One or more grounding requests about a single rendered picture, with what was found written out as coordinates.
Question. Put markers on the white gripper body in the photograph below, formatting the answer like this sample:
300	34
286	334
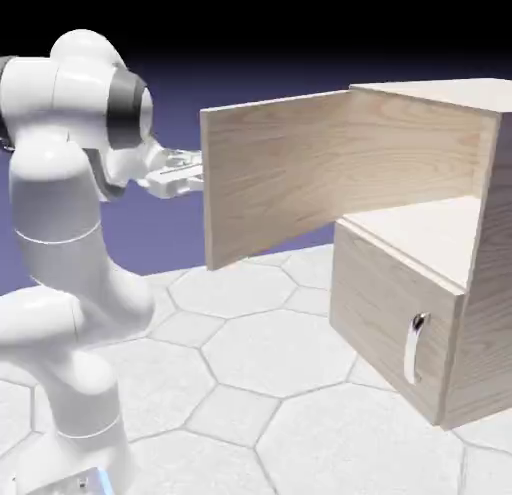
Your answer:
176	179

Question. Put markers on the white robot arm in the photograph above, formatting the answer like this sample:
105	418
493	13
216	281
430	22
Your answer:
60	207

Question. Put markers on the light wood cabinet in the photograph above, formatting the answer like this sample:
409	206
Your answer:
492	303

